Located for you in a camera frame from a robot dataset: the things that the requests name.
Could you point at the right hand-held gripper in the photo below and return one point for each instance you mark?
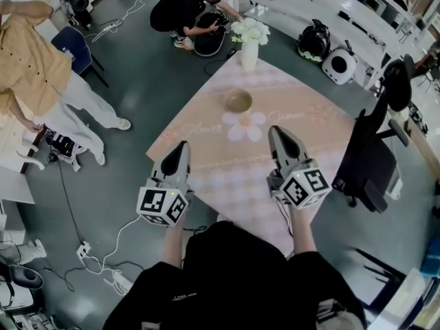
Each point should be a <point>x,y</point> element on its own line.
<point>306,189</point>

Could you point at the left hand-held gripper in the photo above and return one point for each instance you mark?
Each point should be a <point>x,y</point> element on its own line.
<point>154,203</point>

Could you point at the person's left forearm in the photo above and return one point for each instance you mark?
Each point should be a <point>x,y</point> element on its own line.
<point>172,249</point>

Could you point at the person's right forearm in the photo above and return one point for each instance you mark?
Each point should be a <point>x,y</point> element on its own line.
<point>302,234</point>

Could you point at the pink checked tablecloth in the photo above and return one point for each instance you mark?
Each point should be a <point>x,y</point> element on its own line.
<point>233,170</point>

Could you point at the black office chair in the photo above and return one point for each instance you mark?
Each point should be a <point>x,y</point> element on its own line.
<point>368,156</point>

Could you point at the white round-window backpack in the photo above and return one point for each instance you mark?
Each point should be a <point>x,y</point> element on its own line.
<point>338,65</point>

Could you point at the black white floor device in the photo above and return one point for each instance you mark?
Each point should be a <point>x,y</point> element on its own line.
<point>63,146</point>

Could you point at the black backpack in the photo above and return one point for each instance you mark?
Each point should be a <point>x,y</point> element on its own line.
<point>313,40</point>

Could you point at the white power strip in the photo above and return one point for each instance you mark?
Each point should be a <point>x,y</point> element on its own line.
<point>83,249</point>
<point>108,27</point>

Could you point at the person's black shirt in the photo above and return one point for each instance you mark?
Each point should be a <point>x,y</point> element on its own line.
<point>233,280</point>

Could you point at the white flower bouquet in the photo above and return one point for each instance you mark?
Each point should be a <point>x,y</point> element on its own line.
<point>251,29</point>

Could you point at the black floor bag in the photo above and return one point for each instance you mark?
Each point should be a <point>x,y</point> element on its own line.
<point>209,40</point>

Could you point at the blue chair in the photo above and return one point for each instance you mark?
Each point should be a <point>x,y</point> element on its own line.
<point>79,64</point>

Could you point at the black metal rack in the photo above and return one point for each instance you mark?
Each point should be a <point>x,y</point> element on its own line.
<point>381,261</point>

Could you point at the white long table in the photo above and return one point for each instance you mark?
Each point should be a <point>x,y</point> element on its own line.
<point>309,9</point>

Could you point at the clear water bottle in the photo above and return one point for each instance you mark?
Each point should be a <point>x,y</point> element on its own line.
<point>68,53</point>

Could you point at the teal box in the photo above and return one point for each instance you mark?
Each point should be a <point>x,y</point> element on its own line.
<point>431,260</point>

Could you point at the white black-faced device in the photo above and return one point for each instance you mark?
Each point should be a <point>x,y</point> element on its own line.
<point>25,277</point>

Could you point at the black white wheeled device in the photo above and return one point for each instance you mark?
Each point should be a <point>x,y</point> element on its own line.
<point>77,2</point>

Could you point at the grey stone counter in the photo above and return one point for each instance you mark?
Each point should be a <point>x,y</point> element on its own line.
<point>412,304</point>

